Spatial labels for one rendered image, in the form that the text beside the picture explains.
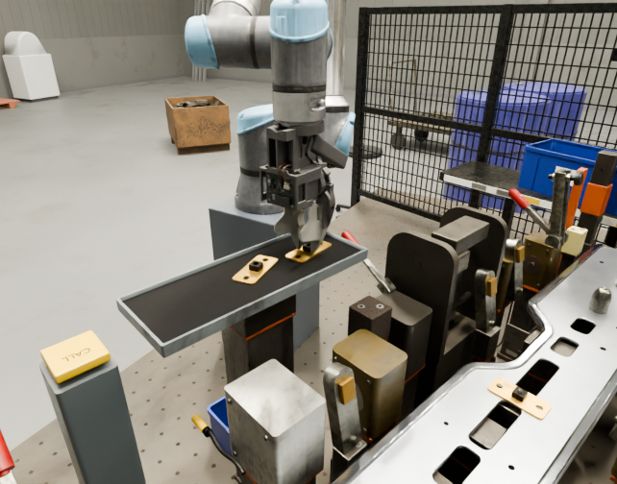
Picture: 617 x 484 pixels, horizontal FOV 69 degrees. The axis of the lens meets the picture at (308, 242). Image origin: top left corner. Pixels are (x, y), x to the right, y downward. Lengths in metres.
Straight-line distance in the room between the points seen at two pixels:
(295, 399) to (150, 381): 0.72
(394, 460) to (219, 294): 0.32
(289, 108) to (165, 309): 0.32
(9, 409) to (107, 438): 1.80
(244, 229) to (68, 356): 0.57
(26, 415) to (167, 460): 1.38
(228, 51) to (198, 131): 5.03
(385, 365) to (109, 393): 0.35
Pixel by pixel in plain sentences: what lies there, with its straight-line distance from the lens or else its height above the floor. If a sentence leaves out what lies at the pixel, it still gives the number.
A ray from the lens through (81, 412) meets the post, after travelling 0.62.
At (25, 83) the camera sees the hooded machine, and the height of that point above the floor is 0.37.
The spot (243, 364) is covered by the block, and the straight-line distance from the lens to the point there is 0.74.
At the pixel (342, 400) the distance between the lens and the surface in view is 0.61.
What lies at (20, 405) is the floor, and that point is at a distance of 2.43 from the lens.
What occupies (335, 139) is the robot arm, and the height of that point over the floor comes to 1.27.
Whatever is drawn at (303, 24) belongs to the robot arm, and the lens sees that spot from 0.62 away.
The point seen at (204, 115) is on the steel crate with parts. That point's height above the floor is 0.46.
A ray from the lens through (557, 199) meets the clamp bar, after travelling 1.12.
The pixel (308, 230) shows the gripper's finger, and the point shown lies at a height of 1.22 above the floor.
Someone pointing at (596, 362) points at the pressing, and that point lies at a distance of 0.91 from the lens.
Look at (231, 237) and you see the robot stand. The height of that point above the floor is 1.04.
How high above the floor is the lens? 1.51
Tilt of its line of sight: 26 degrees down
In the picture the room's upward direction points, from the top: straight up
